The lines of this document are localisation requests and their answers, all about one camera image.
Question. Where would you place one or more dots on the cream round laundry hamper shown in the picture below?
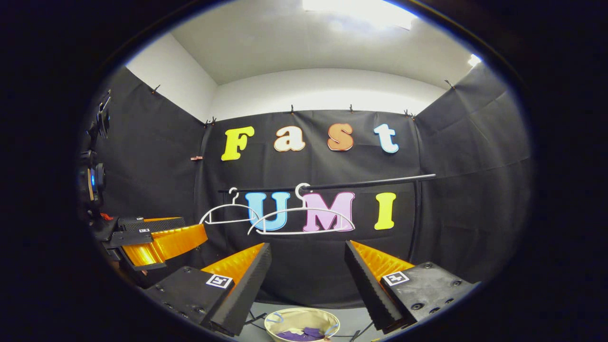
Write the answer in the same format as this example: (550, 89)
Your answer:
(294, 316)

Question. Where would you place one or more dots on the purple knit shirt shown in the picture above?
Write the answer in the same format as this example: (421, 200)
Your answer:
(304, 335)

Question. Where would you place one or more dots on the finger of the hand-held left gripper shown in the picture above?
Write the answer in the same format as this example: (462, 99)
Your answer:
(164, 223)
(171, 244)

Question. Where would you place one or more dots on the white plastic clothes hanger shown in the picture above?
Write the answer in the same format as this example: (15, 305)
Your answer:
(299, 209)
(228, 206)

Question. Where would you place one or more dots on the black clothes rack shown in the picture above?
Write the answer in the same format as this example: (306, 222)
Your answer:
(370, 182)

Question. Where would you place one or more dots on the small ceiling light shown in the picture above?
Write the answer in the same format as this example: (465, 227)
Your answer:
(474, 60)

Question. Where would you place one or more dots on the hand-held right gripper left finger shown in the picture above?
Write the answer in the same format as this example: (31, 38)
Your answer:
(247, 285)

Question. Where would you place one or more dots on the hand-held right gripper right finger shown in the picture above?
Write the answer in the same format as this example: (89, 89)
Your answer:
(368, 287)

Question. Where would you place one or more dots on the row of black backdrop clips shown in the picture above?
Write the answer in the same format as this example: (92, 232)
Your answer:
(292, 109)

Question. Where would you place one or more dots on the thin black stand leg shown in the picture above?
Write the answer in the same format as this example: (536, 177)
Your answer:
(255, 319)
(362, 330)

